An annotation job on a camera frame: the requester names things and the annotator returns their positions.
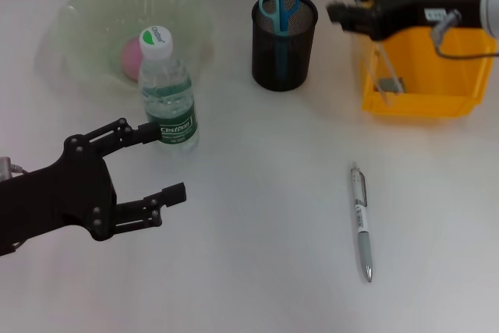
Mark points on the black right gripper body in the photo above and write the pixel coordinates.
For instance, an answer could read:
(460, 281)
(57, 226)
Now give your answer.
(429, 1)

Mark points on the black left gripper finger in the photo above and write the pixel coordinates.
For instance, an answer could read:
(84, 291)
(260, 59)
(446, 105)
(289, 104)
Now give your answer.
(124, 134)
(148, 210)

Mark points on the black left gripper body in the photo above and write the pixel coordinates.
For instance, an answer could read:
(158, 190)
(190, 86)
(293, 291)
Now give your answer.
(58, 200)

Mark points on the clear water bottle green label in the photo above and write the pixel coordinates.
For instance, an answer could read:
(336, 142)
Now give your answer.
(169, 107)

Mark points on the clear plastic ruler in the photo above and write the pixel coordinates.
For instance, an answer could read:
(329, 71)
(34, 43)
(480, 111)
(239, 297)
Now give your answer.
(384, 64)

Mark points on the blue scissors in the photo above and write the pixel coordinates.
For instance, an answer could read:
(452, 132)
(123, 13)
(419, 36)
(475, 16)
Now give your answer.
(280, 9)

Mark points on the pink peach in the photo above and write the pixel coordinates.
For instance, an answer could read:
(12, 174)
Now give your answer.
(130, 58)

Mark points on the green plastic wrapper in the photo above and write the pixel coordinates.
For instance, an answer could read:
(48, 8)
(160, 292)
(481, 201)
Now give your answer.
(391, 85)

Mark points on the white grey ballpoint pen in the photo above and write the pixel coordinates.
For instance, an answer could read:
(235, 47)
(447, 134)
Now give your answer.
(362, 227)

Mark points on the black mesh pen holder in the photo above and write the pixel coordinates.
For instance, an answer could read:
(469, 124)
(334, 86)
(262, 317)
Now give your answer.
(284, 60)

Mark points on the pale green glass fruit plate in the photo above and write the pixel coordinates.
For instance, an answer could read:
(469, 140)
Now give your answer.
(97, 9)

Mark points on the yellow plastic bin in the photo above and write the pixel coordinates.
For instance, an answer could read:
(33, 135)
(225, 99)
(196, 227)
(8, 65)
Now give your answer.
(429, 68)

